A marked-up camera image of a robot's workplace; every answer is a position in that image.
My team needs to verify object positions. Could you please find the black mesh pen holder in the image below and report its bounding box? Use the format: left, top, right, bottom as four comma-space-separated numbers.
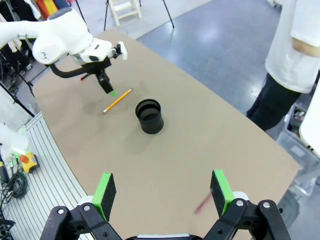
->
135, 98, 165, 135

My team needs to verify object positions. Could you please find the white table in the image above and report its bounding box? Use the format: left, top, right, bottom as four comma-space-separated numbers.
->
299, 83, 320, 152

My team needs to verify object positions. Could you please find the dark red pen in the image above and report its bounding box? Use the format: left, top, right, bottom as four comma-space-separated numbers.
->
194, 193, 213, 215

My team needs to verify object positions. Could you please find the yellow emergency stop box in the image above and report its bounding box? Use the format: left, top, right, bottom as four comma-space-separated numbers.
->
19, 151, 39, 174

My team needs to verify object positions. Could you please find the black stand leg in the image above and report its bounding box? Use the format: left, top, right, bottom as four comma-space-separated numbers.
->
161, 0, 175, 29

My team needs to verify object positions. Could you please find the hanging clothes rack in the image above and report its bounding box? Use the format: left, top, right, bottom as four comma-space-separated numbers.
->
0, 0, 85, 22

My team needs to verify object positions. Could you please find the person in white t-shirt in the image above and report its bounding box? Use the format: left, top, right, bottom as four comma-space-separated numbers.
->
246, 0, 320, 132

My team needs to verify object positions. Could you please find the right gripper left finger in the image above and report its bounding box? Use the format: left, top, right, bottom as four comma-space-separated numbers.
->
41, 172, 126, 240

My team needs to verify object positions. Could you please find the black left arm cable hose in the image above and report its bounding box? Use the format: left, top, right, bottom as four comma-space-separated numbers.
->
44, 63, 89, 80

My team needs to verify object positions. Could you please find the black tripod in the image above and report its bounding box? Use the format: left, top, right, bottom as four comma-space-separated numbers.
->
103, 0, 111, 31

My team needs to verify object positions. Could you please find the yellow pencil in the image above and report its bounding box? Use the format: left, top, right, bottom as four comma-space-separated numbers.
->
102, 88, 133, 115

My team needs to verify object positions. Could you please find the black cable bundle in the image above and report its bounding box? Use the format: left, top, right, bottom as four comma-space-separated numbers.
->
0, 171, 28, 201

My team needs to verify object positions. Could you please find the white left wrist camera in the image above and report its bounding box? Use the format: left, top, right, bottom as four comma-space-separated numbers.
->
116, 41, 129, 61

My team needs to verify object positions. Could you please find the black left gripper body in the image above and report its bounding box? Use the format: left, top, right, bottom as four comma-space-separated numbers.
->
81, 57, 113, 85

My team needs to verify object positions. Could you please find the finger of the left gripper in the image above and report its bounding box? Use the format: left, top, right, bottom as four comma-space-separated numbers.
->
98, 79, 118, 97

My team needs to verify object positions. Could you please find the grey ribbed metal platform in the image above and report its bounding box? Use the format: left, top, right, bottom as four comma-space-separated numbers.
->
0, 111, 101, 240

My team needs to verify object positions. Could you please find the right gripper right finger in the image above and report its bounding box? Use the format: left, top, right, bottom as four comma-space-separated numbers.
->
203, 169, 292, 240

